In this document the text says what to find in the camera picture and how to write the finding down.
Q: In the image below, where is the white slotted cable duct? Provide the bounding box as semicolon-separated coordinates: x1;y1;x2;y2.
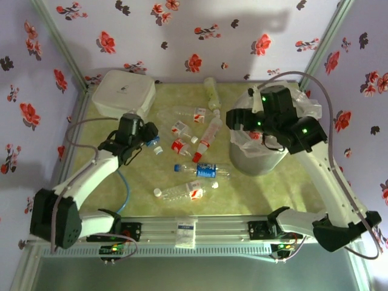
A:
41;244;273;258

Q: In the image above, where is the crushed bottle red-white label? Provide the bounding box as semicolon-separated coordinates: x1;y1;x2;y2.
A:
171;120;199;144
170;138;192;156

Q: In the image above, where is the white bottle with red cap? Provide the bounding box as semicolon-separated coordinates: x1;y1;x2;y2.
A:
192;117;224;164

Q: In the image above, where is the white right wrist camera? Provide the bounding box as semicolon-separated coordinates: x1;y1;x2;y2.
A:
247;85;263;115

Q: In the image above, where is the blue cable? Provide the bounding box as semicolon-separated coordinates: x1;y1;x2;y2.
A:
116;169;132;215

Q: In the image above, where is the aluminium mounting rail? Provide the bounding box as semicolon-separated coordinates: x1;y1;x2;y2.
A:
119;215;275;245

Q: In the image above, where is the grey left arm cable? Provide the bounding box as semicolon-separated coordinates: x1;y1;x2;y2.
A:
50;116;122;255

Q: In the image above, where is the clear bottle blue label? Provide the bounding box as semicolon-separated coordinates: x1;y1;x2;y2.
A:
173;162;232;179

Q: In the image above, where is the controller board with green light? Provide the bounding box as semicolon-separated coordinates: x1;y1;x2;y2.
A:
99;242;127;255
270;242;296;260

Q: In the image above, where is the white paper tag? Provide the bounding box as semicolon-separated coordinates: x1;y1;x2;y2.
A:
175;218;196;249

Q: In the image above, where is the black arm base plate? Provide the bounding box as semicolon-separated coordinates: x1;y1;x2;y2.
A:
247;220;278;243
119;222;143;243

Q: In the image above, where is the aluminium frame post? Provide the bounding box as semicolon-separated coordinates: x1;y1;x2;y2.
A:
30;0;89;92
298;0;352;92

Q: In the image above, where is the small bottle blue label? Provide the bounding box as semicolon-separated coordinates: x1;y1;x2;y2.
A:
145;136;164;155

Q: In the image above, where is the green lotion bottle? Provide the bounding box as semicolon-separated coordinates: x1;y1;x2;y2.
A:
203;77;222;112

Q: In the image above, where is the white lidded plastic box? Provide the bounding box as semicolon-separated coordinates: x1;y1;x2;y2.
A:
92;69;158;119

